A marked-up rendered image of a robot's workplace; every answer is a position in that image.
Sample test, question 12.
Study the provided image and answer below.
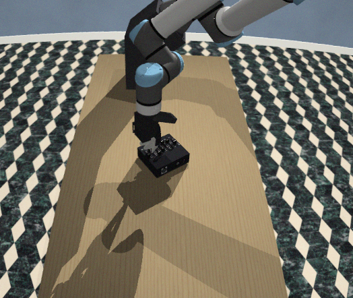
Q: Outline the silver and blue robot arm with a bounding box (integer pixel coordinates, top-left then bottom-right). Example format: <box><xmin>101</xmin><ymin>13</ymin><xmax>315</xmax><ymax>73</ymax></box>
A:
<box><xmin>129</xmin><ymin>0</ymin><xmax>304</xmax><ymax>123</ymax></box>

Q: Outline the black lighting desk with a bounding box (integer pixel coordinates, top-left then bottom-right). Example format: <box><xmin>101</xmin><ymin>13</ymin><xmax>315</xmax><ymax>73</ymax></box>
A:
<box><xmin>137</xmin><ymin>134</ymin><xmax>190</xmax><ymax>178</ymax></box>

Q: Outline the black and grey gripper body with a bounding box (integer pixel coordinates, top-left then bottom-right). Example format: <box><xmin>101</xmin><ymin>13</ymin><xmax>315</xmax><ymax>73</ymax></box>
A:
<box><xmin>132</xmin><ymin>111</ymin><xmax>161</xmax><ymax>143</ymax></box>

